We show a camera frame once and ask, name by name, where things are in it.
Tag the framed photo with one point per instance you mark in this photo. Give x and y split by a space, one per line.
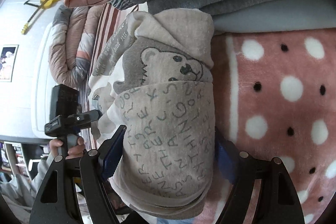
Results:
9 64

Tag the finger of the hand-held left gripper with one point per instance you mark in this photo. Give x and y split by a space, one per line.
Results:
93 117

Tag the person's left forearm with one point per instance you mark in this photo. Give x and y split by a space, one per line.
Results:
42 171

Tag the rolled pink grey quilt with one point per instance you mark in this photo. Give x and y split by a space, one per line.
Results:
71 56

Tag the bear print pants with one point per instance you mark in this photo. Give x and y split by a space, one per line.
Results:
162 134

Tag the person's left hand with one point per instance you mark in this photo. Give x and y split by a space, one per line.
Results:
76 150

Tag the white bed headboard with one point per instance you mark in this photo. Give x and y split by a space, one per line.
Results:
43 82

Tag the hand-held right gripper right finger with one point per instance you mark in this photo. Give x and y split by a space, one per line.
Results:
223 158

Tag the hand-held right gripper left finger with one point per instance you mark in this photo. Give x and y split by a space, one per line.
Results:
113 158

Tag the shelf with stacked things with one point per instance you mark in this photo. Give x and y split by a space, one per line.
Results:
15 158

